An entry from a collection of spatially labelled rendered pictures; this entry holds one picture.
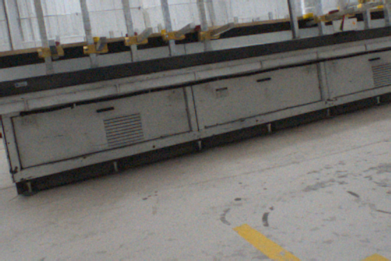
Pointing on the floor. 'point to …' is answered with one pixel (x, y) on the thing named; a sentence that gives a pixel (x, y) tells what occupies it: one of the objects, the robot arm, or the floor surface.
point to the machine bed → (180, 105)
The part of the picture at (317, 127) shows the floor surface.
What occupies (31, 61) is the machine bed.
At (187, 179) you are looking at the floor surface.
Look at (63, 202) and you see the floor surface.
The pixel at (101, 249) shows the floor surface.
